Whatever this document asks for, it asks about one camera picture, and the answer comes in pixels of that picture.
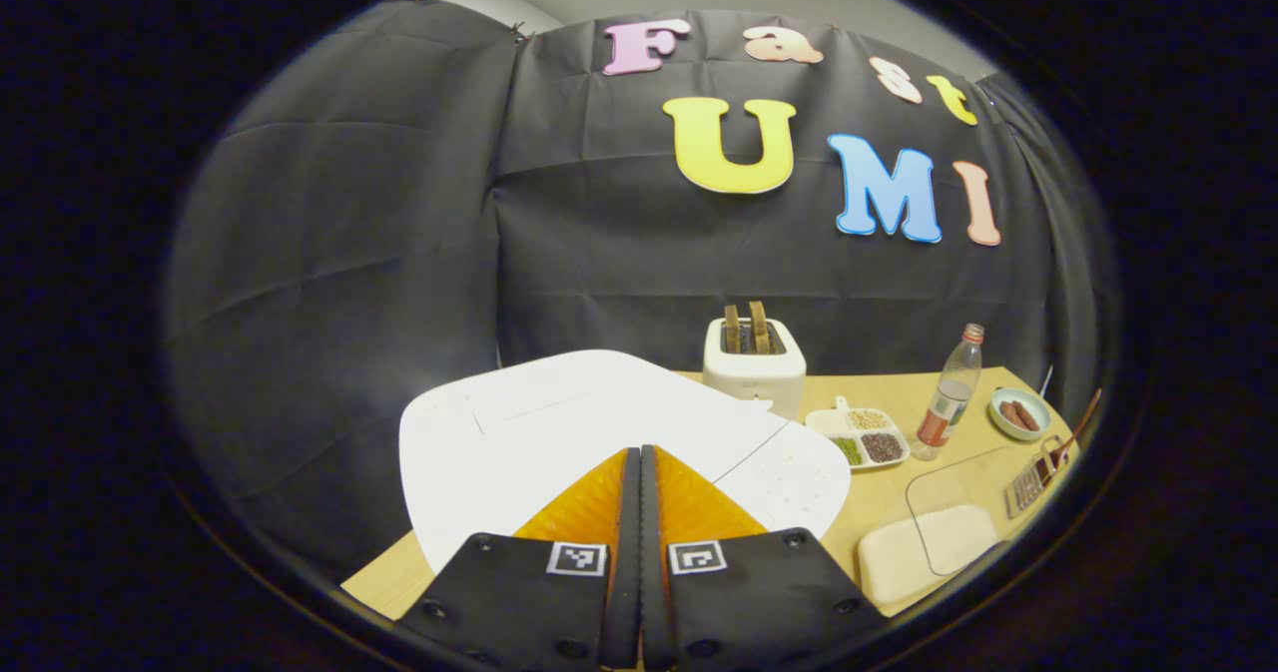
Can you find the pale green plate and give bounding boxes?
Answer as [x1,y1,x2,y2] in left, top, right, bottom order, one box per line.
[988,388,1053,442]

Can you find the brown wooden spoon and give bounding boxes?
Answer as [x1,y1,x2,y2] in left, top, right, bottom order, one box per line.
[1038,387,1103,475]

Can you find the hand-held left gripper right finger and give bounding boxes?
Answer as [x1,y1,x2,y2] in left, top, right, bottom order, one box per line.
[640,444,890,672]

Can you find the white divided bean tray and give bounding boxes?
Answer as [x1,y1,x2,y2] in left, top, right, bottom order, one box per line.
[805,396,912,472]

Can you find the white rice cooker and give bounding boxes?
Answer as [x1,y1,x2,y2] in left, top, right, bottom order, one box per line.
[399,349,852,575]

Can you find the black backdrop cloth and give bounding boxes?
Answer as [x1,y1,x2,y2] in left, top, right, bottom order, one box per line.
[165,0,1114,573]

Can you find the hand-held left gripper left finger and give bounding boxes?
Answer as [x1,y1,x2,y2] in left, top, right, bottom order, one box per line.
[394,446,642,672]

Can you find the clear box of rice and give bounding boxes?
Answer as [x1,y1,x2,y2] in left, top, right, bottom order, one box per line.
[857,442,1063,606]

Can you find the clear plastic bottle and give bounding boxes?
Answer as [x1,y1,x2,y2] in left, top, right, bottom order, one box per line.
[911,324,985,462]

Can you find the white toaster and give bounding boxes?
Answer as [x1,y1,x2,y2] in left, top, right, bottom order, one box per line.
[702,318,808,422]

